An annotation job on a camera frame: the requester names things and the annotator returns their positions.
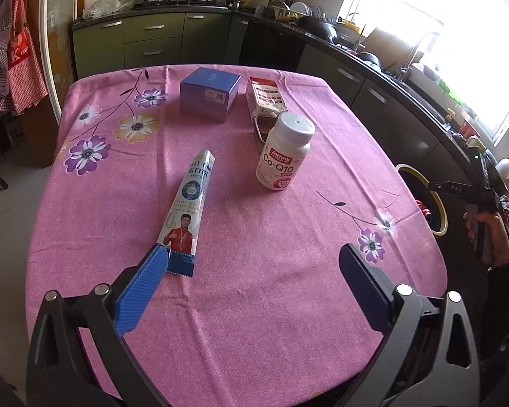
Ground steel faucet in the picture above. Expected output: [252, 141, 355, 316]
[401, 32, 439, 81]

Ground steel sink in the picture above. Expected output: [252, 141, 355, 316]
[382, 68, 446, 111]

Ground black pot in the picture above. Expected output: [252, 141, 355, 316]
[356, 51, 382, 71]

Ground yellow rimmed trash bin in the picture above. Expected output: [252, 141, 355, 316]
[395, 162, 450, 236]

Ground red checked apron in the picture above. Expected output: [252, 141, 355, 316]
[6, 0, 49, 115]

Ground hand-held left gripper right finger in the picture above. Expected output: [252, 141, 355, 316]
[338, 244, 481, 407]

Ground dish rack with dishes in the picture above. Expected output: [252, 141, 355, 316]
[276, 2, 323, 22]

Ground green lower cabinets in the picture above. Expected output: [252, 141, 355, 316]
[71, 11, 249, 79]

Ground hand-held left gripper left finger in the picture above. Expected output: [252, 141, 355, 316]
[25, 244, 170, 407]

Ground pink floral tablecloth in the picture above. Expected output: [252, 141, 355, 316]
[25, 63, 450, 407]

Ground large black wok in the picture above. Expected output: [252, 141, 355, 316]
[297, 15, 338, 43]

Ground white plastic bag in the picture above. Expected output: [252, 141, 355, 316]
[82, 0, 135, 20]

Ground black kitchen countertop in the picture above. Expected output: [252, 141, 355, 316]
[71, 3, 509, 170]

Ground gas stove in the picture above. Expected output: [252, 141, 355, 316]
[133, 0, 225, 9]

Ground person's right hand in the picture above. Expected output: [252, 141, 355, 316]
[464, 210, 509, 269]

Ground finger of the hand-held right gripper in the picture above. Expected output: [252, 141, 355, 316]
[428, 181, 470, 198]

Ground wooden cutting board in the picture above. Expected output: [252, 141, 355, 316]
[362, 27, 401, 58]

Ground glass sliding door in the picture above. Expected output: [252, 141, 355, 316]
[40, 0, 90, 123]

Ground toothpaste tube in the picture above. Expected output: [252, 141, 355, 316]
[158, 149, 213, 278]

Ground person's right forearm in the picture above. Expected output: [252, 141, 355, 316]
[477, 258, 509, 407]

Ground blue cardboard box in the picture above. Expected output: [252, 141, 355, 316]
[179, 69, 242, 123]

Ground small metal tin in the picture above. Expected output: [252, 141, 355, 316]
[253, 114, 283, 153]

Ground white and red carton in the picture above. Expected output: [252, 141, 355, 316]
[245, 77, 290, 120]

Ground grey lower cabinets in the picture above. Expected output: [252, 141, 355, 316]
[297, 42, 484, 187]

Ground white supplement bottle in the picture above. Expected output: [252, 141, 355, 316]
[255, 111, 316, 191]

